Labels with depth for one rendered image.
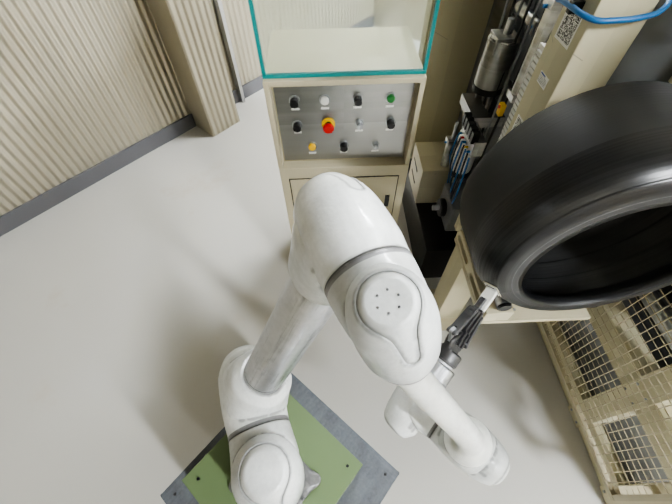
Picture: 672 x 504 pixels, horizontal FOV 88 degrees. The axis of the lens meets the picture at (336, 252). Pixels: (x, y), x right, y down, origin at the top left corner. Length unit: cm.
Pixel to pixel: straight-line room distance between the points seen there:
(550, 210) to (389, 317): 53
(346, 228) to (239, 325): 173
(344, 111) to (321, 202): 94
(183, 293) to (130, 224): 77
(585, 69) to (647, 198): 41
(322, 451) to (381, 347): 78
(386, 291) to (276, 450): 57
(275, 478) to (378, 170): 116
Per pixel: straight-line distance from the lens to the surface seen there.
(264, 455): 86
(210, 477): 116
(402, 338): 37
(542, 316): 136
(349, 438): 123
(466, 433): 79
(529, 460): 207
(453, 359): 96
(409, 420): 95
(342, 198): 48
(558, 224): 82
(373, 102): 139
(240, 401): 90
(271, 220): 252
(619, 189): 82
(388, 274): 37
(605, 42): 111
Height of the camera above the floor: 187
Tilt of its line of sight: 54 degrees down
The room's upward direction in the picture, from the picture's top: 1 degrees counter-clockwise
